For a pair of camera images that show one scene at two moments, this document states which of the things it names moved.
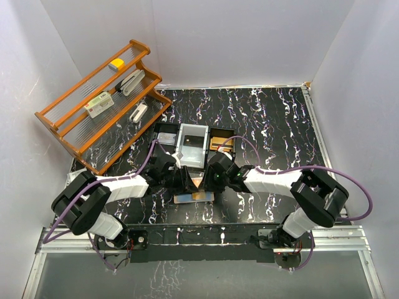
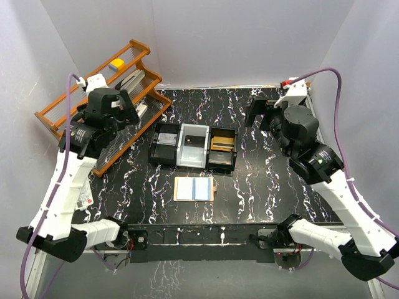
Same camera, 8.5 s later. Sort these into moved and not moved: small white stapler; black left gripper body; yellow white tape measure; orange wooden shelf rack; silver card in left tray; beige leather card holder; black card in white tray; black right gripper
Moved: black left gripper body; black right gripper; beige leather card holder
Not moved: yellow white tape measure; orange wooden shelf rack; silver card in left tray; small white stapler; black card in white tray
